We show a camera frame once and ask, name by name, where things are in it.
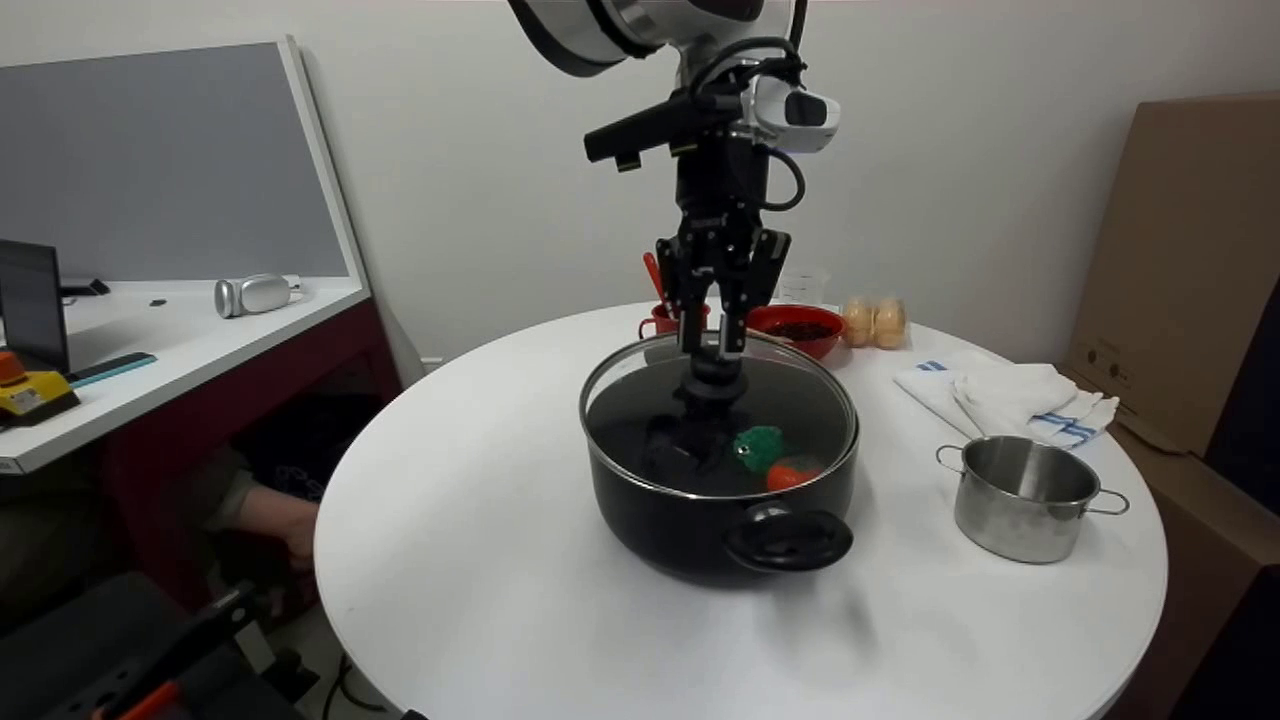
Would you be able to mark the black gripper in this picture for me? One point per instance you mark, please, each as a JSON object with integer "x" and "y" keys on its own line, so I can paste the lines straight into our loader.
{"x": 723, "y": 244}

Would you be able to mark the glass lid with black knob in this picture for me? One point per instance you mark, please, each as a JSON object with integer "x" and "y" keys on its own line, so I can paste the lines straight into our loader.
{"x": 624, "y": 403}

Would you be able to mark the green broccoli toy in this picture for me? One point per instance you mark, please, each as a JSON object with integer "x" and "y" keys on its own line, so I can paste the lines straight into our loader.
{"x": 756, "y": 445}

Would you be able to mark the orange tomato toy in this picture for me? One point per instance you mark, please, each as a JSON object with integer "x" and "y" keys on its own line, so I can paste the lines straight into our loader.
{"x": 792, "y": 473}

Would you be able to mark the black cooking pot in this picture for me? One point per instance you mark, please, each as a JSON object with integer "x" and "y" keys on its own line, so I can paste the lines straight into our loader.
{"x": 655, "y": 534}

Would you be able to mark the small stainless steel pot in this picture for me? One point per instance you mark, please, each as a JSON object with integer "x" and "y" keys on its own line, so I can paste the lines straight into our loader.
{"x": 1021, "y": 514}

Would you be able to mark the person's bare hand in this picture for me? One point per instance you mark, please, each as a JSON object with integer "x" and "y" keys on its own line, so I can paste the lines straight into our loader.
{"x": 287, "y": 527}

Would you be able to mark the red spoon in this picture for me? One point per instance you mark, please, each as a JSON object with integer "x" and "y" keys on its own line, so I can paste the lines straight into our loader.
{"x": 655, "y": 276}

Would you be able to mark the red bowl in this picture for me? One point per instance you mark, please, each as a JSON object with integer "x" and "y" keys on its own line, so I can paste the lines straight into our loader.
{"x": 806, "y": 332}

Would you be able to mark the clear plastic measuring cup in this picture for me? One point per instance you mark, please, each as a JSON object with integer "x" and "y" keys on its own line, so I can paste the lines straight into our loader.
{"x": 812, "y": 284}

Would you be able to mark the beige egg toy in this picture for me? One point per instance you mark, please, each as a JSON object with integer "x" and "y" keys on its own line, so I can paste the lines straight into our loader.
{"x": 861, "y": 321}
{"x": 894, "y": 321}

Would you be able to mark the white paper with blue print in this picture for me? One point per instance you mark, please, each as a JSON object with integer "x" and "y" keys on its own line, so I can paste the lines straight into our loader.
{"x": 935, "y": 382}

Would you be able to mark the white cloth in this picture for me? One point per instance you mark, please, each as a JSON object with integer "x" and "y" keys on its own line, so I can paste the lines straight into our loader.
{"x": 1021, "y": 392}

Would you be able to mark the silver can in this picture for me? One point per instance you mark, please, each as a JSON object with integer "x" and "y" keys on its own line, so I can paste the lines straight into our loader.
{"x": 257, "y": 295}

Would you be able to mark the white desk with red side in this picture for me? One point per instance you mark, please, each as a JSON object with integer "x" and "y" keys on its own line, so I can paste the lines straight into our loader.
{"x": 203, "y": 351}

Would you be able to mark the brown cardboard box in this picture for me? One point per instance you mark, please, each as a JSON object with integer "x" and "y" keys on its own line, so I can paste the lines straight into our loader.
{"x": 1204, "y": 573}

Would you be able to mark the grey partition board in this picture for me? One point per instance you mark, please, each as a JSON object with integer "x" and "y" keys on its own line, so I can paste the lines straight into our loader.
{"x": 160, "y": 160}

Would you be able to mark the dark blue flat strip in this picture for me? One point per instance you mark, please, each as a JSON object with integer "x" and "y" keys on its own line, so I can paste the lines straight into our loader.
{"x": 112, "y": 369}

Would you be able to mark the black laptop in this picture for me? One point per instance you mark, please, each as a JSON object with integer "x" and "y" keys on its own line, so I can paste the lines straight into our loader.
{"x": 31, "y": 306}

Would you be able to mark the yellow handheld device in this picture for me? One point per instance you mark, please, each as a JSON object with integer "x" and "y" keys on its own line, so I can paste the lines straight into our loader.
{"x": 31, "y": 389}

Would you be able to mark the black chair with red part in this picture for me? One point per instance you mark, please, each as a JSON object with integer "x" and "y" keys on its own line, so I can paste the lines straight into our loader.
{"x": 83, "y": 654}

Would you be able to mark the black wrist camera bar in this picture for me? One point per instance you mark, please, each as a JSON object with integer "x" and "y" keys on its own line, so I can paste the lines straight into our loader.
{"x": 666, "y": 124}

